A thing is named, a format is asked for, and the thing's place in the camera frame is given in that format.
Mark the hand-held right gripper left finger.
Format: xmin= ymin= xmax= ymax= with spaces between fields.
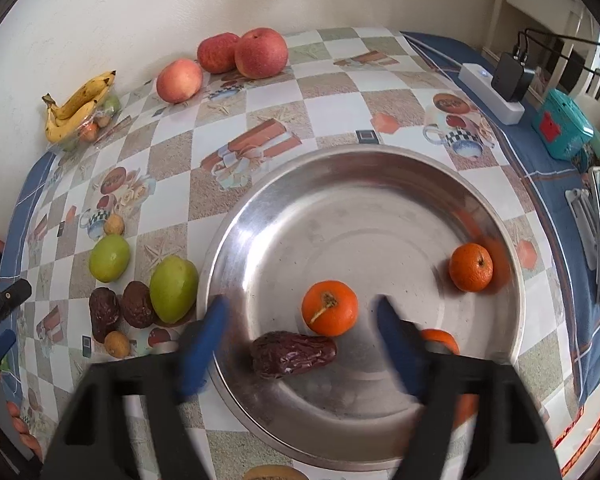
xmin=40 ymin=294 xmax=231 ymax=480

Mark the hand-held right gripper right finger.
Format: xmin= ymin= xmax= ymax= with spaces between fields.
xmin=375 ymin=294 xmax=563 ymax=480

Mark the large green jujube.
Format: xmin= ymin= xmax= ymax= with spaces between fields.
xmin=149 ymin=256 xmax=200 ymax=325

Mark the round dark red date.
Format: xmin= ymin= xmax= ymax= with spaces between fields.
xmin=120 ymin=281 xmax=156 ymax=329

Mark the long dark red date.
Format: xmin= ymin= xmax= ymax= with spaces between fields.
xmin=250 ymin=331 xmax=339 ymax=380

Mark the round steel plate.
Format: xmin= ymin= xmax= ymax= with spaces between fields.
xmin=201 ymin=146 xmax=527 ymax=472

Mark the clear plastic container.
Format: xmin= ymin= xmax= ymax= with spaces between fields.
xmin=45 ymin=85 xmax=124 ymax=154

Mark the yellow banana bunch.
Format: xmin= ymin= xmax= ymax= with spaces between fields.
xmin=42 ymin=70 xmax=117 ymax=144

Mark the white ribbed plastic piece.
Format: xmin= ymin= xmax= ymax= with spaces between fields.
xmin=565 ymin=187 xmax=600 ymax=268

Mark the checkered printed tablecloth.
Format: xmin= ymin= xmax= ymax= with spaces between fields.
xmin=0 ymin=27 xmax=600 ymax=480

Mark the pale red apple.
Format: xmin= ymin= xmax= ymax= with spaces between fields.
xmin=156 ymin=58 xmax=204 ymax=105

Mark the white power strip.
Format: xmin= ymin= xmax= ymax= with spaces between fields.
xmin=458 ymin=62 xmax=526 ymax=125

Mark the teal box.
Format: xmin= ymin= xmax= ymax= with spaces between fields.
xmin=531 ymin=87 xmax=595 ymax=161

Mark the black power adapter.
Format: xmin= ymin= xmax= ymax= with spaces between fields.
xmin=491 ymin=52 xmax=536 ymax=103

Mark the dark red apple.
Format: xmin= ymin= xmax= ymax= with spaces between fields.
xmin=197 ymin=32 xmax=242 ymax=74

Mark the large red apple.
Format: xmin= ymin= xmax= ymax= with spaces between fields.
xmin=235 ymin=28 xmax=289 ymax=80

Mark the black cable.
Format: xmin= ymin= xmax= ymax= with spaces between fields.
xmin=512 ymin=29 xmax=600 ymax=81

